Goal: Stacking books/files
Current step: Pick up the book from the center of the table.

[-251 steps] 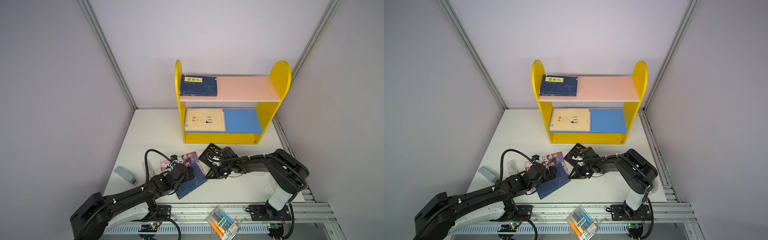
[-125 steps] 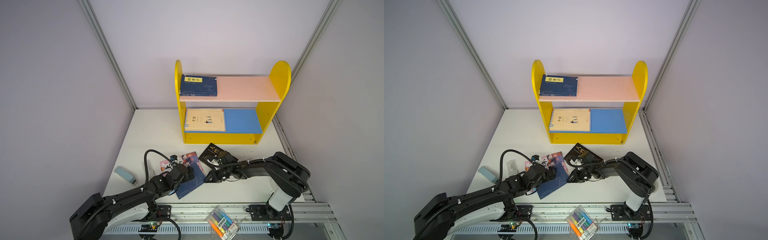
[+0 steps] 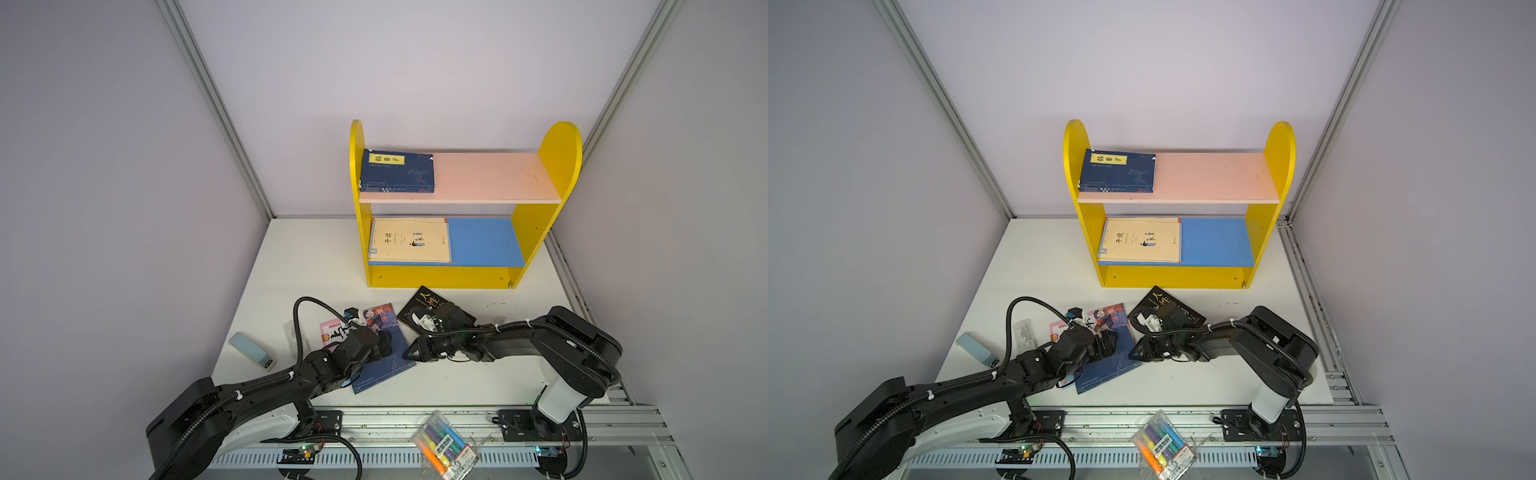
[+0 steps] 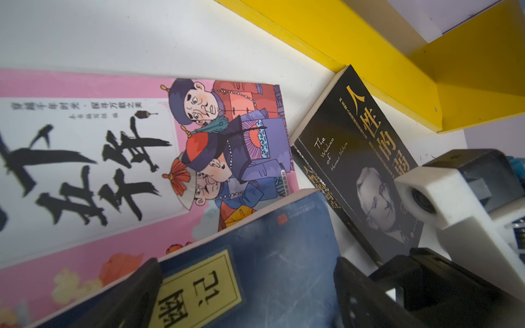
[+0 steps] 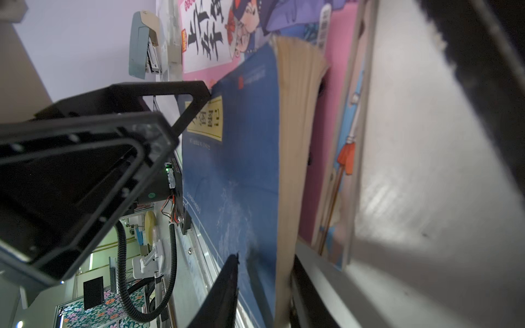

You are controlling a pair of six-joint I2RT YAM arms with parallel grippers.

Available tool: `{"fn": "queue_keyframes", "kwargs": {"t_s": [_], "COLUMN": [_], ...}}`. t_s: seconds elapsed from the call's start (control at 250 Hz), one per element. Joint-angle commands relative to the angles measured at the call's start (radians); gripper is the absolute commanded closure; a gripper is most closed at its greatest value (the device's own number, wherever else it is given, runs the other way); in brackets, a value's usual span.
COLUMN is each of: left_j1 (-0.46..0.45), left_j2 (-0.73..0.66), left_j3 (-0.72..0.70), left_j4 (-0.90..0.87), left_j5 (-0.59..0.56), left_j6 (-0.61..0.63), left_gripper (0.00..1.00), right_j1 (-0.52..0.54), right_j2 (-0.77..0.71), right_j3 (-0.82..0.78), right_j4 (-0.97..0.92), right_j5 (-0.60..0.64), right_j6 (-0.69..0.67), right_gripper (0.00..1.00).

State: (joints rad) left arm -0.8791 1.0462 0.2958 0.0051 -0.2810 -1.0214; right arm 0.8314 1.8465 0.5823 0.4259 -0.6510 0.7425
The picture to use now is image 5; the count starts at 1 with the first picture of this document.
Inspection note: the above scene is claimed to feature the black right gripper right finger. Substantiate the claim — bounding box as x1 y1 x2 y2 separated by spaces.
290 256 339 328

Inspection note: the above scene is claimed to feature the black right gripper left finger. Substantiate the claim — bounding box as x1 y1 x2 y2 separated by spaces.
188 254 239 327

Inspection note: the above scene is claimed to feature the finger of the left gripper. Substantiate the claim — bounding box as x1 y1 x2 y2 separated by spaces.
1 112 179 287
34 81 211 135

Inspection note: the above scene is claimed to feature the pink children's book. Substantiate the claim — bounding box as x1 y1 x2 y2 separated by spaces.
176 1 365 243

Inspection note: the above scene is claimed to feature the dark blue bottom book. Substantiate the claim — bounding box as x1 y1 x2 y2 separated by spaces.
182 36 328 327

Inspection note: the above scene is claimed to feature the light blue thin book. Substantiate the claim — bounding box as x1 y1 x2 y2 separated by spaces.
312 1 379 269

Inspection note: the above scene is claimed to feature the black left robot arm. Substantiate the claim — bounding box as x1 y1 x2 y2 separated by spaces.
1 81 211 323

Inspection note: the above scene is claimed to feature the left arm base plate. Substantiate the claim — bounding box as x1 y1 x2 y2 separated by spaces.
137 155 192 235

